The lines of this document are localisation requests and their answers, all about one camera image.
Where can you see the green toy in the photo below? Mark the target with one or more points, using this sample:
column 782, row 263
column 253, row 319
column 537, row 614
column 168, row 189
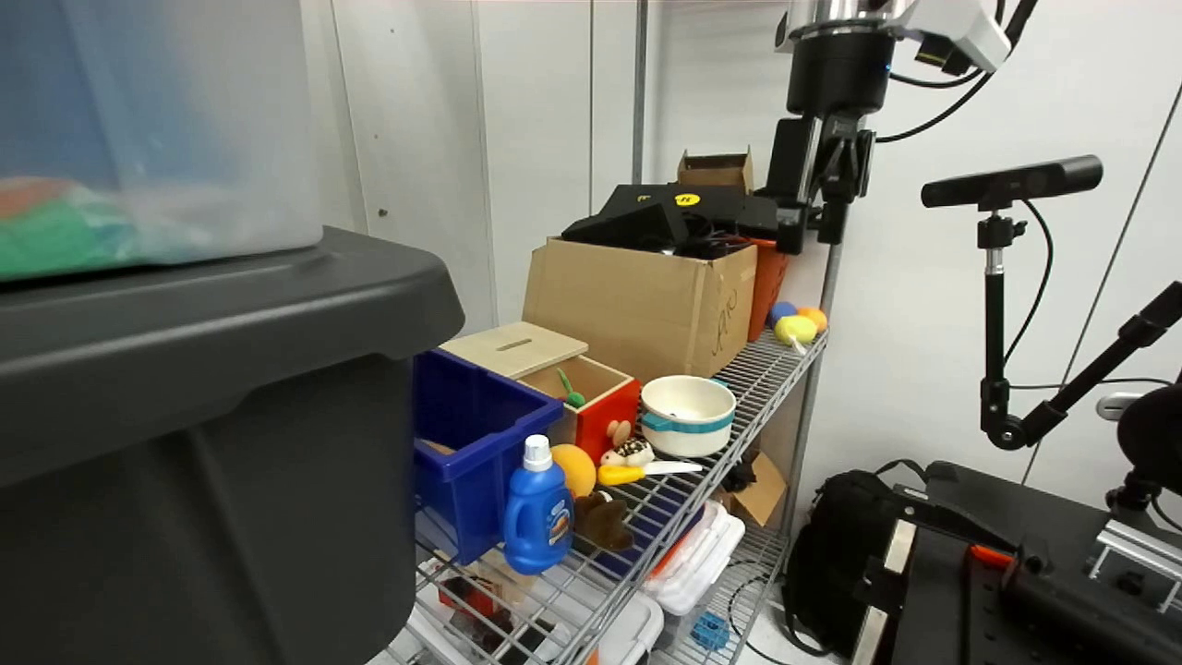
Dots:
column 575, row 392

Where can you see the blue ball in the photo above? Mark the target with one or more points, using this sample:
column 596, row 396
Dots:
column 782, row 308

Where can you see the yellow round toy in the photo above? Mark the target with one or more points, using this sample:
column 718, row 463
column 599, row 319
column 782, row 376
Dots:
column 795, row 334

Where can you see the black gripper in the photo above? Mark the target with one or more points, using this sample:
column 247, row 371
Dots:
column 837, row 77

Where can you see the cardboard flap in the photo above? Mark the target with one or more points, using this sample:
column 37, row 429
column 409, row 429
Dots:
column 762, row 492

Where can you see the black round object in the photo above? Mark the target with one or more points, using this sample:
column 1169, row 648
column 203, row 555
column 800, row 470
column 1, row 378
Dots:
column 1157, row 445

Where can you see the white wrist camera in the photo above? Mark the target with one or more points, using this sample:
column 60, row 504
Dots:
column 965, row 31

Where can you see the white pot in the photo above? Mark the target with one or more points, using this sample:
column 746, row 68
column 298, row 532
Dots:
column 688, row 429

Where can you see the orange bucket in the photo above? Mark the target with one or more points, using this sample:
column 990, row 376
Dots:
column 770, row 290

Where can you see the blue plastic bin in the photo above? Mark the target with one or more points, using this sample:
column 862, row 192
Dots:
column 475, row 492

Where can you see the metal rack pole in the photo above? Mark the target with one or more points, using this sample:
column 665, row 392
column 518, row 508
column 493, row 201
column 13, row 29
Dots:
column 825, row 281
column 641, row 87

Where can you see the white plastic container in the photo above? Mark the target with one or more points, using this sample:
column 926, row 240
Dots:
column 628, row 635
column 703, row 555

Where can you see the blue detergent bottle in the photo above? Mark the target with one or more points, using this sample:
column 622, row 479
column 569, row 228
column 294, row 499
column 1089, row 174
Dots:
column 537, row 519

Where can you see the clear storage bin dark lid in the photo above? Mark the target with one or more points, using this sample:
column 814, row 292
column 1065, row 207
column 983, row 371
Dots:
column 187, row 111

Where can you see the dark grey storage tote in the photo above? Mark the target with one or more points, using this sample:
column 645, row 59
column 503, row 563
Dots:
column 187, row 492

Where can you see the blue tape roll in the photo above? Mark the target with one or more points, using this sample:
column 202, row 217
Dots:
column 695, row 631

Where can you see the black backpack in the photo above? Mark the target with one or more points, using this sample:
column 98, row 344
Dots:
column 851, row 540

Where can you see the small dark brown toy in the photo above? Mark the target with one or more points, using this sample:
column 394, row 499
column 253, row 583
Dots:
column 599, row 522

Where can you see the large cardboard box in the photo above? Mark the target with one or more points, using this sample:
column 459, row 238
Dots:
column 628, row 308

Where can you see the yellow plastic toy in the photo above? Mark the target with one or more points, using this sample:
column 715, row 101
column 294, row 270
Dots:
column 622, row 466

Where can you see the packet with coloured items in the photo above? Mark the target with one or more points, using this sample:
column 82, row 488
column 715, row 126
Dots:
column 475, row 599

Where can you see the black cart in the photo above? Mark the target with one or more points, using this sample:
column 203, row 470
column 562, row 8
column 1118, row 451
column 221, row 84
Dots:
column 1057, row 531

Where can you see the black camera stand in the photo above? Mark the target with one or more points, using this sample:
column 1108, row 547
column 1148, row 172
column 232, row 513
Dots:
column 990, row 319

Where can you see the orange ball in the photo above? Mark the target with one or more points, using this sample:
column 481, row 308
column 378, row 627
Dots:
column 817, row 319

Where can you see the black bar camera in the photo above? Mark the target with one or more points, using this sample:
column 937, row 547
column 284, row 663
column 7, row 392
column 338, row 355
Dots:
column 1008, row 183

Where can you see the small cardboard box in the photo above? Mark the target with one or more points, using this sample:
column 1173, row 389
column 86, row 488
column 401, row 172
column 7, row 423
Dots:
column 715, row 172

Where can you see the aluminium rail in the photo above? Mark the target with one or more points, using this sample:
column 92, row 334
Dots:
column 1131, row 547

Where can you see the wooden box with red drawer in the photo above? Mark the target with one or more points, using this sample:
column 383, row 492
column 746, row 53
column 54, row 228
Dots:
column 509, row 348

